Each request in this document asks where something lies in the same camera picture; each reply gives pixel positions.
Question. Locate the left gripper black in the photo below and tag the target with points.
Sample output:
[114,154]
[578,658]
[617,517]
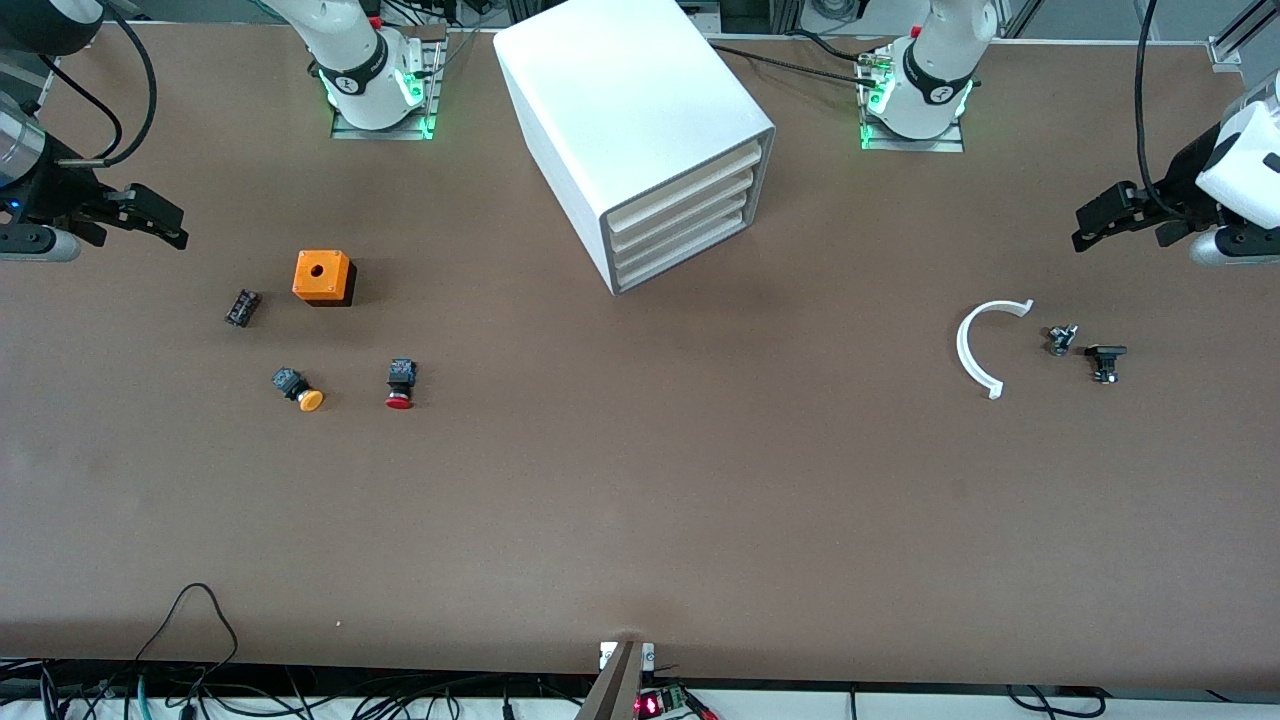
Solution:
[1183,178]

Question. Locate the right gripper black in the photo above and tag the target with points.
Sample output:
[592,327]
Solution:
[52,190]

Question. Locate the yellow push button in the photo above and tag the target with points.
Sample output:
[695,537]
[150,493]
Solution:
[298,389]

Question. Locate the red push button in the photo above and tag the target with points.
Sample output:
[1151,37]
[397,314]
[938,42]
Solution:
[401,384]

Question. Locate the small grey black part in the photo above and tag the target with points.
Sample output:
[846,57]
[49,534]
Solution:
[1061,339]

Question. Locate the small black contact block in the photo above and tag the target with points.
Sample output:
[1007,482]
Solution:
[242,308]

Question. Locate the small black clamp part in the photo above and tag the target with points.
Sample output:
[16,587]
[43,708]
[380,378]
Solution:
[1105,361]

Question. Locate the white curved plastic arc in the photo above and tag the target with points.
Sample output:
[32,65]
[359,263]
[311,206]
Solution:
[966,345]

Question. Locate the circuit board with red light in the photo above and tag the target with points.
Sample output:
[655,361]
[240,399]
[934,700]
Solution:
[665,702]

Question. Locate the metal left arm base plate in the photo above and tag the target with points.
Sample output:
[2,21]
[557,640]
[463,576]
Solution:
[950,145]

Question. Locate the orange button enclosure box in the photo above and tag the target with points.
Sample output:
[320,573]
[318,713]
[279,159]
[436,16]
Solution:
[322,275]

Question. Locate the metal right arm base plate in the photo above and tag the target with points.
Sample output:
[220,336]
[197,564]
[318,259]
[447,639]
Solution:
[345,130]

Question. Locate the aluminium frame profile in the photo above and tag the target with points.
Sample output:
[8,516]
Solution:
[1240,35]

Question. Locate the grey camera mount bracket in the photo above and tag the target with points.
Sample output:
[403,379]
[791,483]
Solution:
[618,685]

